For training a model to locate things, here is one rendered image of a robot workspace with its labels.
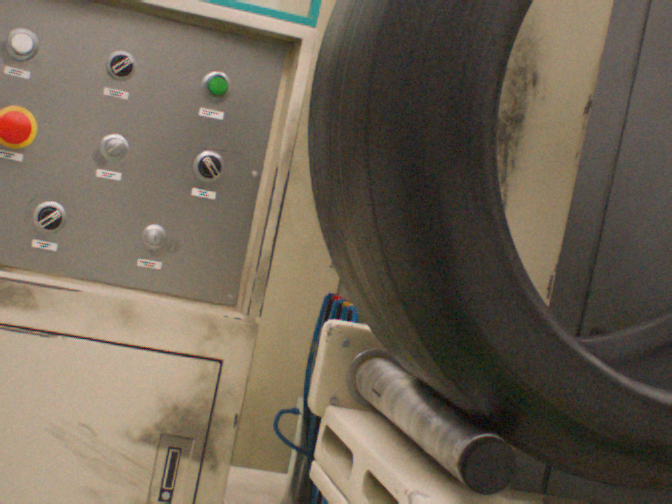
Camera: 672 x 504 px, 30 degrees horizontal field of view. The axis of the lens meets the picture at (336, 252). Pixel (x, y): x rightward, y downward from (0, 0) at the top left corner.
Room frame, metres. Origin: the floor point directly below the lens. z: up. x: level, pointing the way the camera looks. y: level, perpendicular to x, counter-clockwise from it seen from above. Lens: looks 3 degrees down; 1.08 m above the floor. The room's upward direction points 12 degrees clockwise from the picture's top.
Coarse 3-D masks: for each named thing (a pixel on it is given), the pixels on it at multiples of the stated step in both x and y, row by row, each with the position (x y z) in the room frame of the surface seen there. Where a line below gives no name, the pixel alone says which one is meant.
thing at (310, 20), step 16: (208, 0) 1.54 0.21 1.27; (224, 0) 1.55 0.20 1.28; (240, 0) 1.56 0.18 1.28; (256, 0) 1.56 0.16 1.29; (272, 0) 1.57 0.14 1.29; (288, 0) 1.57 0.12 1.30; (304, 0) 1.58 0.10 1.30; (320, 0) 1.58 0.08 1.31; (272, 16) 1.56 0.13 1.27; (288, 16) 1.57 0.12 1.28; (304, 16) 1.57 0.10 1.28
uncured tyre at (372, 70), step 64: (384, 0) 0.94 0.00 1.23; (448, 0) 0.90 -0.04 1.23; (512, 0) 0.90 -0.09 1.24; (320, 64) 1.08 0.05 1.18; (384, 64) 0.92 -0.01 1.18; (448, 64) 0.90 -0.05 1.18; (320, 128) 1.06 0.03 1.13; (384, 128) 0.92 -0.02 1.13; (448, 128) 0.90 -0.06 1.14; (320, 192) 1.08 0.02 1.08; (384, 192) 0.92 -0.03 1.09; (448, 192) 0.90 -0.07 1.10; (384, 256) 0.93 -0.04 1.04; (448, 256) 0.90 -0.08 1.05; (512, 256) 0.91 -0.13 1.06; (384, 320) 1.01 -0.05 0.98; (448, 320) 0.92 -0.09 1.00; (512, 320) 0.91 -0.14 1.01; (448, 384) 0.96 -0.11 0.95; (512, 384) 0.93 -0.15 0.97; (576, 384) 0.93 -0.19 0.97; (640, 384) 0.93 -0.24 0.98; (576, 448) 0.95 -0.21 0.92; (640, 448) 0.95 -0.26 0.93
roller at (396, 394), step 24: (384, 360) 1.25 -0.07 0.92; (360, 384) 1.24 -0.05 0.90; (384, 384) 1.17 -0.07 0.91; (408, 384) 1.13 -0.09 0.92; (384, 408) 1.15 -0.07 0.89; (408, 408) 1.08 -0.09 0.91; (432, 408) 1.04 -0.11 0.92; (456, 408) 1.04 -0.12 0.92; (408, 432) 1.07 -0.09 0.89; (432, 432) 1.01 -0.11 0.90; (456, 432) 0.97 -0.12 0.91; (480, 432) 0.95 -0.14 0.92; (432, 456) 1.02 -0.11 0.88; (456, 456) 0.94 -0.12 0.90; (480, 456) 0.93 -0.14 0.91; (504, 456) 0.94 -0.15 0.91; (480, 480) 0.93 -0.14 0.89; (504, 480) 0.94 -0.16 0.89
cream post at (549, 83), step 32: (544, 0) 1.32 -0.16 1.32; (576, 0) 1.33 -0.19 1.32; (608, 0) 1.33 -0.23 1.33; (544, 32) 1.32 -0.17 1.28; (576, 32) 1.33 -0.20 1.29; (512, 64) 1.31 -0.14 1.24; (544, 64) 1.32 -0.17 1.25; (576, 64) 1.33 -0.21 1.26; (512, 96) 1.32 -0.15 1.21; (544, 96) 1.32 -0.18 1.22; (576, 96) 1.33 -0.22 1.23; (512, 128) 1.32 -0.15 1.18; (544, 128) 1.33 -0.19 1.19; (576, 128) 1.33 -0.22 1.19; (512, 160) 1.32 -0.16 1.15; (544, 160) 1.33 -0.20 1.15; (576, 160) 1.34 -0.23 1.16; (512, 192) 1.32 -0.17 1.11; (544, 192) 1.33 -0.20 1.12; (512, 224) 1.32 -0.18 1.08; (544, 224) 1.33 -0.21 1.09; (544, 256) 1.33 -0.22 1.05; (544, 288) 1.33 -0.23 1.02; (512, 448) 1.33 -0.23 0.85
